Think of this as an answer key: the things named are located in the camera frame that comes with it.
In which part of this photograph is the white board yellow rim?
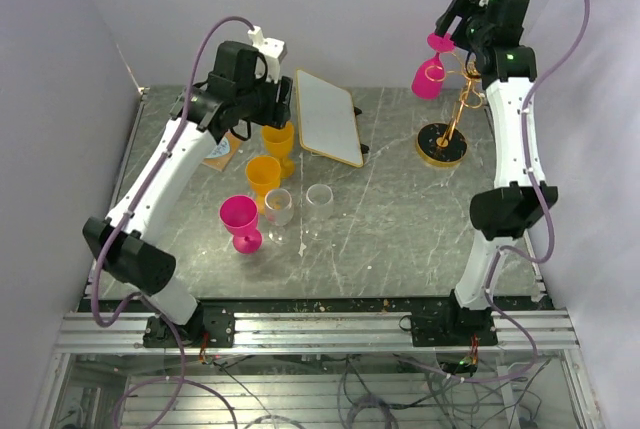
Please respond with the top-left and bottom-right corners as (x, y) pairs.
(295, 69), (364, 168)

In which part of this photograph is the gold wine glass rack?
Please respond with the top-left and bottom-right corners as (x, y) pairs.
(415, 60), (486, 168)

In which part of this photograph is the aluminium mounting rail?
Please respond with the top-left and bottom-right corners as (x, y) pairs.
(54, 311), (579, 355)

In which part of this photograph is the orange picture card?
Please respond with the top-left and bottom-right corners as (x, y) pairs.
(202, 132), (243, 172)

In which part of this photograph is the clear wine glass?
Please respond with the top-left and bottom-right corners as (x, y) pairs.
(264, 188), (294, 244)
(305, 184), (334, 239)

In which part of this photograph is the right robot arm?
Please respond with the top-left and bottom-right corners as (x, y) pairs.
(404, 0), (558, 348)

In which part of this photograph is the orange wine glass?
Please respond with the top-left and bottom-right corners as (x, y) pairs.
(245, 155), (281, 214)
(261, 121), (295, 179)

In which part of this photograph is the pink wine glass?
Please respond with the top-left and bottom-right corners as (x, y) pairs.
(411, 33), (455, 100)
(219, 195), (262, 254)

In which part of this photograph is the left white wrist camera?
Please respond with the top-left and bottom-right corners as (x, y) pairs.
(247, 26), (287, 83)

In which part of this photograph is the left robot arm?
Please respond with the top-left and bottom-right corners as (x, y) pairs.
(82, 35), (293, 346)

